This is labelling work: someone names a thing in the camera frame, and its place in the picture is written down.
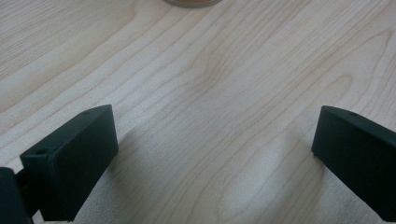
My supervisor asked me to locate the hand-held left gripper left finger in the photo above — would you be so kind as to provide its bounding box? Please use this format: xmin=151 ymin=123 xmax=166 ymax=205
xmin=20 ymin=105 xmax=120 ymax=222

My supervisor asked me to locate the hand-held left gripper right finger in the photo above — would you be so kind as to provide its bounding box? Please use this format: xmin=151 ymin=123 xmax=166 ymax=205
xmin=311 ymin=105 xmax=396 ymax=223

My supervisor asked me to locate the glass jar with orange spice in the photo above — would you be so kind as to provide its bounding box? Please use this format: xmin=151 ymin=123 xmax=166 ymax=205
xmin=163 ymin=0 xmax=224 ymax=8

